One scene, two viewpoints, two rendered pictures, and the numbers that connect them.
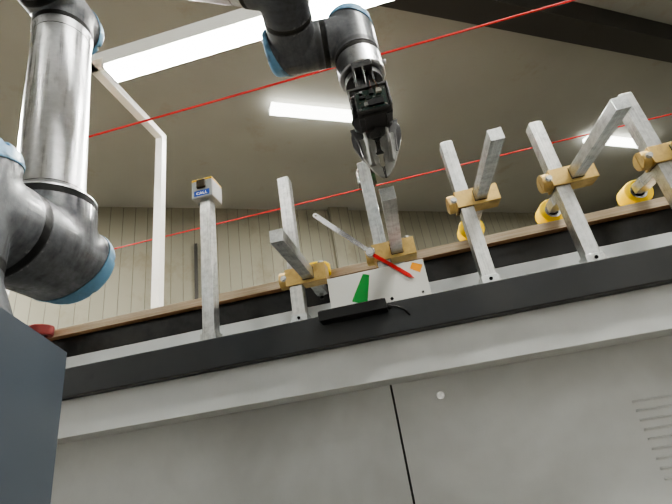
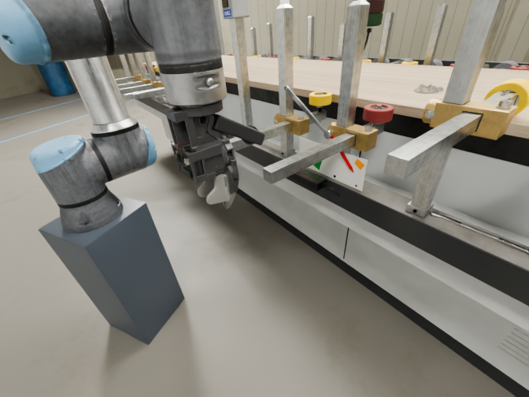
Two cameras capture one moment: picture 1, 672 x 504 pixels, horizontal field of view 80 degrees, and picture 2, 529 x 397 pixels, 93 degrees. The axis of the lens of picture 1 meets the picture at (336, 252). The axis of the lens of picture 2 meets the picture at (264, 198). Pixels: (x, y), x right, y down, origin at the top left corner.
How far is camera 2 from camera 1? 90 cm
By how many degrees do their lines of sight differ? 72
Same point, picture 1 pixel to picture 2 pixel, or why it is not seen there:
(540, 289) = (446, 250)
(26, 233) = (99, 178)
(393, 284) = (338, 167)
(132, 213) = not seen: outside the picture
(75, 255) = (129, 166)
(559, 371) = not seen: hidden behind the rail
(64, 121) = (83, 76)
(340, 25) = (143, 24)
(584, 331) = (471, 290)
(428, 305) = (352, 199)
